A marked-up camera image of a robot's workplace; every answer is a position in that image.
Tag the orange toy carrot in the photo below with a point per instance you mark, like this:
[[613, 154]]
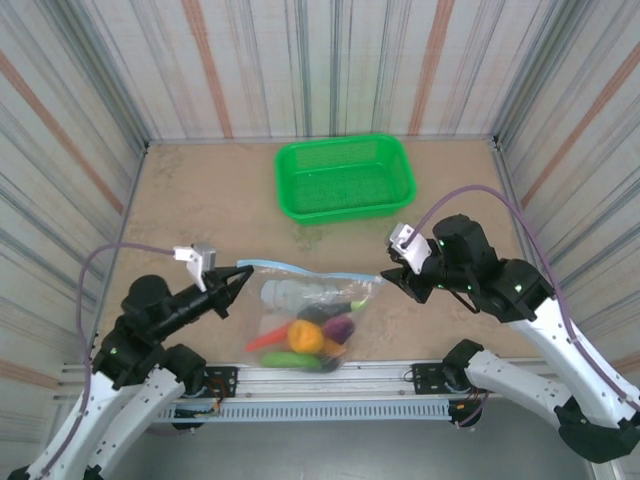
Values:
[[267, 339]]

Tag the clear zip-top bag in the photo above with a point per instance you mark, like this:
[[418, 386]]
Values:
[[290, 295]]

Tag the green toy cucumber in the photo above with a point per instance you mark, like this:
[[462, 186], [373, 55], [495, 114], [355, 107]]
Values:
[[287, 360]]

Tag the yellow toy bell pepper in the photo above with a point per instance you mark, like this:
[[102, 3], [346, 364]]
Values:
[[305, 336]]

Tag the dark purple toy beet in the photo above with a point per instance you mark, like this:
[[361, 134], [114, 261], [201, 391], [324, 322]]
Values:
[[339, 330]]

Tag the dark toy eggplant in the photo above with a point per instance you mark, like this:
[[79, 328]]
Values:
[[325, 311]]

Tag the orange toy sweet potato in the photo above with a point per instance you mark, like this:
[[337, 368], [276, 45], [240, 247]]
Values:
[[334, 347]]

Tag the green plastic mesh basket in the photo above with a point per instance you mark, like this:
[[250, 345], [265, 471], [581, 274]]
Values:
[[345, 185]]

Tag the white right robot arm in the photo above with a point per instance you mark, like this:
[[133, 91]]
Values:
[[550, 340]]

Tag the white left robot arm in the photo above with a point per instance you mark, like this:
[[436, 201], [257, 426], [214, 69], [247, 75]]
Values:
[[75, 425]]

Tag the grey metal panel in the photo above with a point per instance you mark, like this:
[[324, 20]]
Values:
[[325, 450]]

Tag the aluminium frame profile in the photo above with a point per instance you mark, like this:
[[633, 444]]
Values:
[[515, 200]]

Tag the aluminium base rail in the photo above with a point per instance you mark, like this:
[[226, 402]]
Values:
[[375, 381]]

